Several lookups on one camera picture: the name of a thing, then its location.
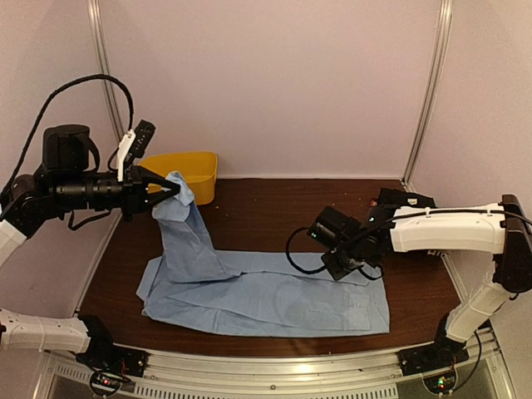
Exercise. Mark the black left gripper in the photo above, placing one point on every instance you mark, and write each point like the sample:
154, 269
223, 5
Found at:
135, 182

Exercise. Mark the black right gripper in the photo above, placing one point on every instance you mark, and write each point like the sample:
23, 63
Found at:
336, 269

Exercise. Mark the yellow plastic basket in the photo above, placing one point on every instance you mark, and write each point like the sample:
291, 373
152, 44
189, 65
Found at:
198, 168

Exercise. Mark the black shirt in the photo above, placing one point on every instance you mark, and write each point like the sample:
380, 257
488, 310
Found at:
400, 198

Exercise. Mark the grey shirt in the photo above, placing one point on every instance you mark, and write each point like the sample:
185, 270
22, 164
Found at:
437, 252

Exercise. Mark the light blue long sleeve shirt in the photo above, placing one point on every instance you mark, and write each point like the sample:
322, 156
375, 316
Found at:
253, 294

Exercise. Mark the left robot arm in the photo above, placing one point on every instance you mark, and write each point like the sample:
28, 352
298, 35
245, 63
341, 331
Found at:
66, 187

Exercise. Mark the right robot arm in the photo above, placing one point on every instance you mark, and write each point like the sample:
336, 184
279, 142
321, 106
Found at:
499, 229

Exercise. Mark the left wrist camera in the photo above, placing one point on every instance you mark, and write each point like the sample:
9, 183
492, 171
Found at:
132, 146

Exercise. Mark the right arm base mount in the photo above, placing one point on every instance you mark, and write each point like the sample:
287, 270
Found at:
429, 358

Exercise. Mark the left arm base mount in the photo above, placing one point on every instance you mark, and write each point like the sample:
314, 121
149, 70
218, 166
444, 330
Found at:
118, 360

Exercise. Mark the aluminium front rail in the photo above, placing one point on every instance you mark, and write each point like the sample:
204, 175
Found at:
375, 374

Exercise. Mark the left aluminium frame post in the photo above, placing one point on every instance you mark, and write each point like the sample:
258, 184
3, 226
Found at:
97, 31

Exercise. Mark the aluminium frame post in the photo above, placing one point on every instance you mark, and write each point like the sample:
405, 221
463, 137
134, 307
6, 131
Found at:
97, 31
443, 32

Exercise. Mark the right aluminium frame post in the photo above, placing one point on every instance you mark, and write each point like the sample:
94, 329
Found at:
443, 32

